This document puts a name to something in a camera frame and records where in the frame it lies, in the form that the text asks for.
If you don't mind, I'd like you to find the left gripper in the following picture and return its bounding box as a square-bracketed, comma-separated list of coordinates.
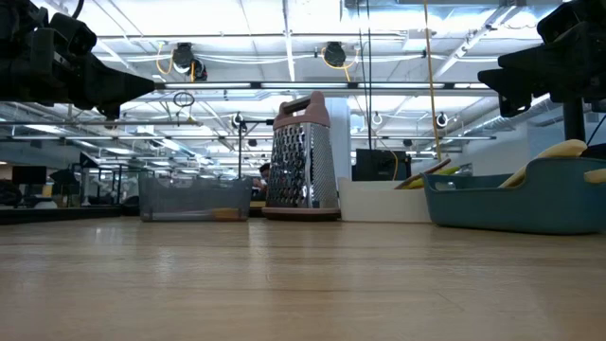
[0, 27, 157, 120]

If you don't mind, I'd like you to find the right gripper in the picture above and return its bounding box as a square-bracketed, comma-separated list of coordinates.
[478, 18, 606, 118]

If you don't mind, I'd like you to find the lime green silicone spoon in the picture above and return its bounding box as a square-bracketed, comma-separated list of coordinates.
[410, 164, 463, 190]

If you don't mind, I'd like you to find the dark wooden spoon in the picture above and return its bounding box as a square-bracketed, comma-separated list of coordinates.
[394, 157, 453, 190]

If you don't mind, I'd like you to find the cream butter knife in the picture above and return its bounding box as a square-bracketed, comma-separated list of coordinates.
[583, 168, 606, 186]

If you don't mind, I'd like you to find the steel box grater pink handle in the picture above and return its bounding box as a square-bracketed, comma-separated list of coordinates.
[261, 90, 342, 222]

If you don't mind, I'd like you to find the black monitor stand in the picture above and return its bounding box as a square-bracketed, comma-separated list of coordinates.
[561, 97, 588, 142]

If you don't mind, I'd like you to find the black background monitor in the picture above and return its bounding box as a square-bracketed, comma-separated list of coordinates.
[11, 165, 48, 187]

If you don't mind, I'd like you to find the teal plastic bin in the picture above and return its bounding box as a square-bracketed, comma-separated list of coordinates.
[420, 155, 606, 236]

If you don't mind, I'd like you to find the grey translucent plastic bin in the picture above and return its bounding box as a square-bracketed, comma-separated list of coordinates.
[137, 175, 253, 223]

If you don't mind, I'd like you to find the black light stand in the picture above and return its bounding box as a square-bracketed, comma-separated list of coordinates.
[236, 117, 276, 184]

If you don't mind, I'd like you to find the black box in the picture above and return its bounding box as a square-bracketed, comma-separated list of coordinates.
[352, 149, 412, 181]

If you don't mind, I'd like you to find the person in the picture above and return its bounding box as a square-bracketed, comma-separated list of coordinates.
[252, 163, 272, 190]

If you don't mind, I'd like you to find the white plastic bin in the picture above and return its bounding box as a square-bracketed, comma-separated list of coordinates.
[337, 175, 433, 223]

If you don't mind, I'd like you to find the long ceiling light bar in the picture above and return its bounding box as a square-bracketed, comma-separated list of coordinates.
[155, 81, 491, 91]

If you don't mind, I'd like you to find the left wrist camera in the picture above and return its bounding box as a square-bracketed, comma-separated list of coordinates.
[46, 11, 98, 57]

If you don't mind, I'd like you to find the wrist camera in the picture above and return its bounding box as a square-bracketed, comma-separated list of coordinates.
[46, 11, 98, 57]
[537, 0, 588, 45]

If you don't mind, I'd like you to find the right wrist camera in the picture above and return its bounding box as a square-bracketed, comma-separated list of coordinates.
[537, 0, 588, 45]

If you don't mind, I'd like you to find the black ceiling cable reel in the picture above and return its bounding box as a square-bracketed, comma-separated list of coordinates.
[323, 41, 348, 69]
[170, 41, 209, 82]

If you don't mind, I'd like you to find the black table frame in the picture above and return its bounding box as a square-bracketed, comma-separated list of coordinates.
[0, 204, 143, 224]

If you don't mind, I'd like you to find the black hanging cable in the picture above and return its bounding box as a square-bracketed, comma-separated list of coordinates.
[365, 0, 374, 152]

